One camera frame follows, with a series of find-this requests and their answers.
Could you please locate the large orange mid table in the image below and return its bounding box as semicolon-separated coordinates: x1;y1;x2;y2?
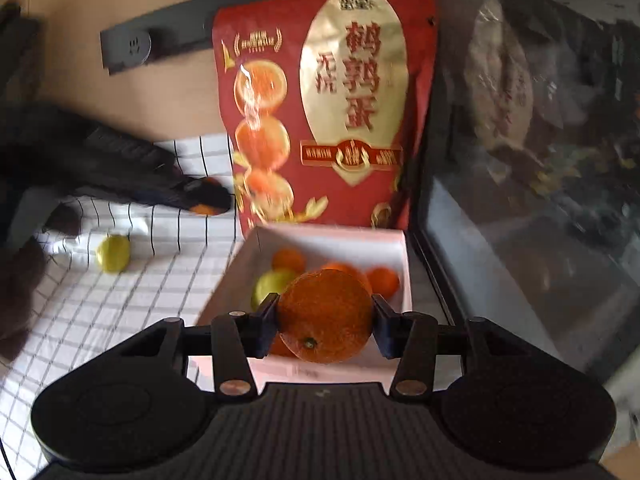
277;269;373;364

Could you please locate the large orange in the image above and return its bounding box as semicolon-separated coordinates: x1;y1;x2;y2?
322;261;372;295
271;247;307;274

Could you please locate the green pear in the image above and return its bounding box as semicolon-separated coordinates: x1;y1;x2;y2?
96;235;130;274
250;269;298;311

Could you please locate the pink gift box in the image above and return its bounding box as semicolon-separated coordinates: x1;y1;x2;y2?
198;226;412;387

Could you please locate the green pear in box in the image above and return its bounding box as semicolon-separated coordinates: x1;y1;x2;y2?
250;269;298;311

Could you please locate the small orange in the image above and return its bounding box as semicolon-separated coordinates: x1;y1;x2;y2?
189;177;231;216

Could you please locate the large orange in box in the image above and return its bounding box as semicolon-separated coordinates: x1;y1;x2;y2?
322;261;372;295

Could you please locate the medium orange with stem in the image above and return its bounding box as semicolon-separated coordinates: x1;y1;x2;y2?
269;333;296;359

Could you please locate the white black grid tablecloth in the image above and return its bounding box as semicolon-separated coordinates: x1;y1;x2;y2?
0;131;252;480

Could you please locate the tiny orange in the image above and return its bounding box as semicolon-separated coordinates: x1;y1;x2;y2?
366;266;400;301

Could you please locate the red fruit print bag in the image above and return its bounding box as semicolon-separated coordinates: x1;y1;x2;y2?
212;0;438;231

